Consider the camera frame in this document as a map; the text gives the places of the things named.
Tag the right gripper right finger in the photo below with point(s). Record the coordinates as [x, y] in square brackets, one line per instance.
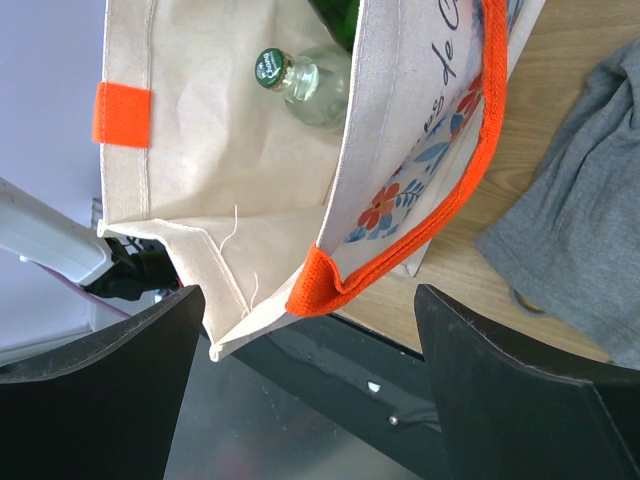
[513, 407]

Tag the beige canvas tote bag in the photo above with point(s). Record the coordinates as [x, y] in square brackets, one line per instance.
[273, 219]

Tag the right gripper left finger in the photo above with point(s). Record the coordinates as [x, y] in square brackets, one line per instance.
[104, 406]

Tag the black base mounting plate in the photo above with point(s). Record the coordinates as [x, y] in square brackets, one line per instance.
[319, 399]

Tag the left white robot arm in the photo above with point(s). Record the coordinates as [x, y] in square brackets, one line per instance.
[101, 267]

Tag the right grey shorts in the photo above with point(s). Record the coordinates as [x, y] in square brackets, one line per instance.
[570, 244]

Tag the clear bottle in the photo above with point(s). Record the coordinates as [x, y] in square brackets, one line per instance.
[314, 84]

